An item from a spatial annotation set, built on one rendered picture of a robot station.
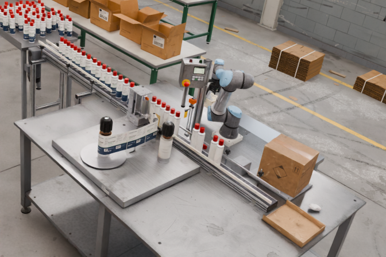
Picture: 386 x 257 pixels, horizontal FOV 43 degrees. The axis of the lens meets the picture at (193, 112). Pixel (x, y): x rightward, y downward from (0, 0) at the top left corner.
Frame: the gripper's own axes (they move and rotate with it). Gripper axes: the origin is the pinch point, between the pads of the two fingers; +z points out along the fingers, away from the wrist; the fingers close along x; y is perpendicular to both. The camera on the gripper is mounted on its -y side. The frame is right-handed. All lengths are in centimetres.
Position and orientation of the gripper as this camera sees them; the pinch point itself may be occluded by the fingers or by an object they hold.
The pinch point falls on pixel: (209, 98)
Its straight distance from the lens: 404.5
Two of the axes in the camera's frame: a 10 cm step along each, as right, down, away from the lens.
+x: 6.6, -2.6, 7.0
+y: 7.3, 4.4, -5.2
